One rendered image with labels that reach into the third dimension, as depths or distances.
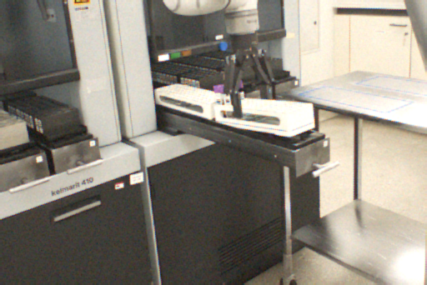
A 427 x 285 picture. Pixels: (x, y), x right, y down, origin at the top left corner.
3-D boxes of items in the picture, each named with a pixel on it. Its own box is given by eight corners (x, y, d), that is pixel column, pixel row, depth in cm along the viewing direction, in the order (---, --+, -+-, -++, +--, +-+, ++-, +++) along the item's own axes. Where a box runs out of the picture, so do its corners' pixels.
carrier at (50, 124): (78, 127, 150) (76, 107, 148) (82, 127, 148) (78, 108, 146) (40, 137, 142) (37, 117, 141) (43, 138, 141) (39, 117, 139)
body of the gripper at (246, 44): (240, 34, 131) (244, 69, 134) (263, 30, 137) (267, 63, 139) (222, 35, 137) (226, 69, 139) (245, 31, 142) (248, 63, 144)
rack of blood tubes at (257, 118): (215, 125, 148) (212, 104, 147) (240, 117, 155) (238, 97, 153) (289, 137, 126) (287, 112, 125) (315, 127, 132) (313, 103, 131)
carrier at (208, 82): (221, 87, 184) (220, 72, 182) (225, 88, 182) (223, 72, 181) (196, 95, 177) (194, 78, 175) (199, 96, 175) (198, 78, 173)
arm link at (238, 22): (264, 8, 135) (267, 31, 136) (241, 11, 142) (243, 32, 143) (238, 12, 129) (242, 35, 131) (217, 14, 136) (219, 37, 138)
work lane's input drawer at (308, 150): (147, 125, 175) (143, 100, 172) (179, 116, 184) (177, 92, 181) (308, 183, 122) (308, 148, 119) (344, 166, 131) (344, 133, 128)
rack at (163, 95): (155, 107, 172) (153, 89, 170) (178, 100, 178) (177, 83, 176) (210, 123, 150) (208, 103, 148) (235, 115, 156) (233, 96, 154)
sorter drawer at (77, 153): (-20, 127, 187) (-25, 102, 184) (17, 117, 196) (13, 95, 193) (62, 179, 134) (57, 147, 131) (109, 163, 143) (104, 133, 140)
